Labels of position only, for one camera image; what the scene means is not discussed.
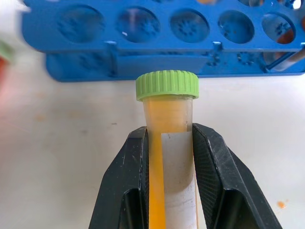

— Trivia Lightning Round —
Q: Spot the blue test tube rack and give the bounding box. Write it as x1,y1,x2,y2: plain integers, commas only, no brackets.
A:
20,0,305,83

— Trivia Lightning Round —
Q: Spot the yellow test tube green cap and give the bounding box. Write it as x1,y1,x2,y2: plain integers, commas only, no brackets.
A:
135,70,200,229

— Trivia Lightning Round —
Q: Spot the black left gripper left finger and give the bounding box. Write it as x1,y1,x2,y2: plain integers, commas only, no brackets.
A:
88,126,151,229

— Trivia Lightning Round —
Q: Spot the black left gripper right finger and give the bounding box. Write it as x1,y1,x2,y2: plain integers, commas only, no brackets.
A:
192,122,283,229

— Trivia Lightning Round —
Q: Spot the orange test tube in rack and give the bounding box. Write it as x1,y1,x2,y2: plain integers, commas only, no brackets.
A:
261,14,305,72

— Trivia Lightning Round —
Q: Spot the red test tube green cap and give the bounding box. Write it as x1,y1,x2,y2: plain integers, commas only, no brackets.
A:
0,38,16,101

